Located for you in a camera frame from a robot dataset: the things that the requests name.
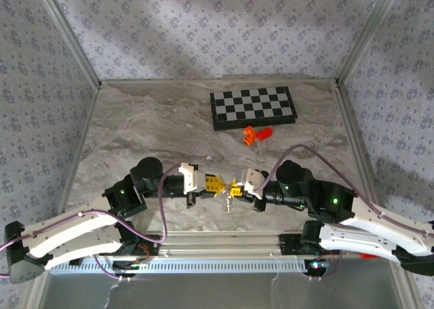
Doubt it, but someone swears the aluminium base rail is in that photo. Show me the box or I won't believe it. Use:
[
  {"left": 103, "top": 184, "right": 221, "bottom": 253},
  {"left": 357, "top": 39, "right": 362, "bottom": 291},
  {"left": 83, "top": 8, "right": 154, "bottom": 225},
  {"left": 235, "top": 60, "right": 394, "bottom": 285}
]
[{"left": 149, "top": 230, "right": 306, "bottom": 258}]

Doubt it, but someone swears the orange curved plastic piece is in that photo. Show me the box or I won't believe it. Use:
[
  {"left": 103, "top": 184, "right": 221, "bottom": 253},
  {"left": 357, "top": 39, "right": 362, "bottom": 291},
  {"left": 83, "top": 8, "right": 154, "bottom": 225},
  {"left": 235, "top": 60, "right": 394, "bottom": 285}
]
[{"left": 243, "top": 125, "right": 258, "bottom": 147}]

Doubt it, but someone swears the grey slotted cable duct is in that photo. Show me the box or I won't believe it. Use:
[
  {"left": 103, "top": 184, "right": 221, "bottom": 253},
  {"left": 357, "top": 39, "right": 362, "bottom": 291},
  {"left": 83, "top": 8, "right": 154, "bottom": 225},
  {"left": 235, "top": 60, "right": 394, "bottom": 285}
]
[{"left": 50, "top": 257, "right": 308, "bottom": 275}]

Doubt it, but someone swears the black folding chessboard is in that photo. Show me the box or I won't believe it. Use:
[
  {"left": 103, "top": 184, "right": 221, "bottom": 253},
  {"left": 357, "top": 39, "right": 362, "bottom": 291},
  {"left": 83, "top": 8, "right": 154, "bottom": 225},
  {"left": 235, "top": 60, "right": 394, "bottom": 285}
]
[{"left": 209, "top": 86, "right": 298, "bottom": 131}]

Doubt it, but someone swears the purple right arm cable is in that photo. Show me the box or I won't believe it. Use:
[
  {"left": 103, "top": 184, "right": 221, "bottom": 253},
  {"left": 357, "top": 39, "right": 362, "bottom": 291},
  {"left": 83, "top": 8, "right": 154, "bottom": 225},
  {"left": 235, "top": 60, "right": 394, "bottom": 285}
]
[{"left": 256, "top": 144, "right": 434, "bottom": 283}]

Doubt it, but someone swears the aluminium frame post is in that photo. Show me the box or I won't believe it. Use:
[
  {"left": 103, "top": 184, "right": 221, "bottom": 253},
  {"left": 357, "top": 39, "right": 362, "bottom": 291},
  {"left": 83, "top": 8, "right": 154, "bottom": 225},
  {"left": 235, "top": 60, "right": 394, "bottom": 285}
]
[
  {"left": 33, "top": 0, "right": 102, "bottom": 86},
  {"left": 337, "top": 0, "right": 406, "bottom": 85}
]

